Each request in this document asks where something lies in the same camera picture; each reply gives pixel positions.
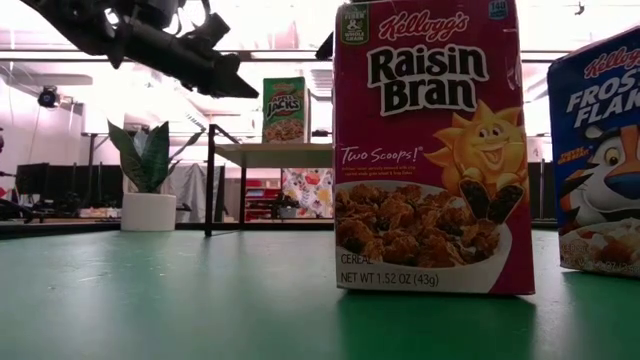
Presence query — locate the green plant in white pot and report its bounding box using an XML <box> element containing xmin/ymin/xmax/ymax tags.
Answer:
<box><xmin>106</xmin><ymin>119</ymin><xmax>207</xmax><ymax>233</ymax></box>

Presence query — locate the Raisin Bran cereal box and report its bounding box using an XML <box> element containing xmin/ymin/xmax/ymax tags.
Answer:
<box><xmin>333</xmin><ymin>0</ymin><xmax>536</xmax><ymax>296</ymax></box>

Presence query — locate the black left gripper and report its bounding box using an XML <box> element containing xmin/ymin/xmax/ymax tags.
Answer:
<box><xmin>119</xmin><ymin>2</ymin><xmax>261</xmax><ymax>100</ymax></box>

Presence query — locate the grey draped cover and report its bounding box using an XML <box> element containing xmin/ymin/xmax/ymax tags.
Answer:
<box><xmin>162</xmin><ymin>162</ymin><xmax>226</xmax><ymax>224</ymax></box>

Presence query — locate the wooden shelf with black frame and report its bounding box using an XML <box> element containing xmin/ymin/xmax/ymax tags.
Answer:
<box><xmin>203</xmin><ymin>123</ymin><xmax>335</xmax><ymax>239</ymax></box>

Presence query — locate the black round ceiling fixture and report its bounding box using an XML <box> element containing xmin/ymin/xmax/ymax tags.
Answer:
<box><xmin>37</xmin><ymin>84</ymin><xmax>61</xmax><ymax>109</ymax></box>

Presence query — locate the Apple Jacks cereal box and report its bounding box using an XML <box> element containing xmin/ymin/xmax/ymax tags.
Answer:
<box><xmin>261</xmin><ymin>75</ymin><xmax>310</xmax><ymax>145</ymax></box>

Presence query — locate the Frosted Flakes cereal box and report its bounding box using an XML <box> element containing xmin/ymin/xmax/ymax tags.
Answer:
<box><xmin>546</xmin><ymin>24</ymin><xmax>640</xmax><ymax>279</ymax></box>

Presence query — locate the black office partition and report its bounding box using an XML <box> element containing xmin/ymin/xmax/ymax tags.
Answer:
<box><xmin>14</xmin><ymin>162</ymin><xmax>125</xmax><ymax>217</ymax></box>

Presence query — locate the green table mat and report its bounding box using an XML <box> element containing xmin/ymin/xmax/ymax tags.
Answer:
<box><xmin>0</xmin><ymin>228</ymin><xmax>640</xmax><ymax>360</ymax></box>

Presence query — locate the red storage rack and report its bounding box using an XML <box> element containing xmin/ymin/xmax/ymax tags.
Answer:
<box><xmin>244</xmin><ymin>178</ymin><xmax>282</xmax><ymax>221</ymax></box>

